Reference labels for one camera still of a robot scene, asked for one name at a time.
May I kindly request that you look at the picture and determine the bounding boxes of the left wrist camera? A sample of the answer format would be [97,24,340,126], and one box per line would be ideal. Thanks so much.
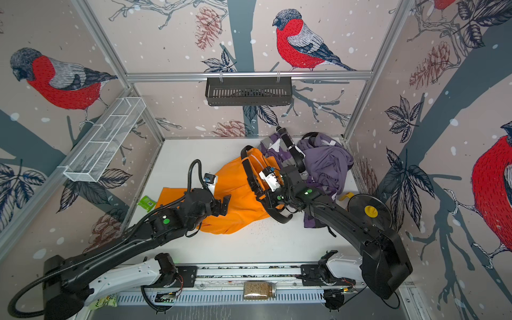
[203,173,218,193]

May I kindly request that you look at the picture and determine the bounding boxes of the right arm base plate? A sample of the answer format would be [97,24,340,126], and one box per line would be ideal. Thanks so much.
[296,264,356,287]

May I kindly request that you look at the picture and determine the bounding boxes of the orange trousers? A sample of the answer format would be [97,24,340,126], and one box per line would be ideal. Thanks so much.
[155,148,280,235]

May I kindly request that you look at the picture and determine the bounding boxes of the purple camouflage trousers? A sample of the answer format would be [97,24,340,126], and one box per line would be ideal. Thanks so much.
[258,132,307,181]

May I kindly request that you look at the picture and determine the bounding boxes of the black spool yellow hub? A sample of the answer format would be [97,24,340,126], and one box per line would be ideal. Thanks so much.
[347,194,392,230]

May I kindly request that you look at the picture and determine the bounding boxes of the yellow object beside spool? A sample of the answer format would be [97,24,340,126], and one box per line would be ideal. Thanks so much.
[339,192,355,201]

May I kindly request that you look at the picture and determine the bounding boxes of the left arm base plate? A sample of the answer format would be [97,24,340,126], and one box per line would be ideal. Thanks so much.
[159,265,198,289]

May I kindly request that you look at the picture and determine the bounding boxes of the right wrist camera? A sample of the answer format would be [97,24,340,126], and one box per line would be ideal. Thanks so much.
[259,167,282,192]

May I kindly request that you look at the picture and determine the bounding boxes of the horizontal aluminium frame bar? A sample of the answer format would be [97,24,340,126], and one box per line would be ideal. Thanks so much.
[125,70,373,83]

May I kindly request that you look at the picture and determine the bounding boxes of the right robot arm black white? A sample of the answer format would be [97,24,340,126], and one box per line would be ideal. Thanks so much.
[251,166,413,299]

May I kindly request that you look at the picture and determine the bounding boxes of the black perforated metal shelf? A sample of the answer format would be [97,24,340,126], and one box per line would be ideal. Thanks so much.
[205,77,293,107]

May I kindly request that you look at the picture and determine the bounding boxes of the jar of grains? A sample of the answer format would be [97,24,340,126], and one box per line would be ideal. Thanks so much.
[243,281,276,301]

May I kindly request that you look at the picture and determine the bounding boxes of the plain purple garment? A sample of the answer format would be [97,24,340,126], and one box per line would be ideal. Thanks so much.
[297,132,354,199]

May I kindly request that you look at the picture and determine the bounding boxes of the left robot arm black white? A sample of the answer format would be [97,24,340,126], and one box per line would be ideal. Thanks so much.
[7,182,231,319]

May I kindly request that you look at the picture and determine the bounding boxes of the green snack bag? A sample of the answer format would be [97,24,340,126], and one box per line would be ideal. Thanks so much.
[88,293,118,310]

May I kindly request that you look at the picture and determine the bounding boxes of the small green packet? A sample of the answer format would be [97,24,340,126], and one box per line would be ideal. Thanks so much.
[137,195,157,213]

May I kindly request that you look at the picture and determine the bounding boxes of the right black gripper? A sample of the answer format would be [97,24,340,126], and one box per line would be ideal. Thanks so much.
[255,185,296,207]

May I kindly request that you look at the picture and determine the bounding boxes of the white wire mesh basket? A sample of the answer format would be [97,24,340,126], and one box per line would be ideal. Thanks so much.
[63,97,146,182]

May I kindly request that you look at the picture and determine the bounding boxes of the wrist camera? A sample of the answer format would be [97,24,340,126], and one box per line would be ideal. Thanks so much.
[203,173,218,193]
[259,167,282,192]

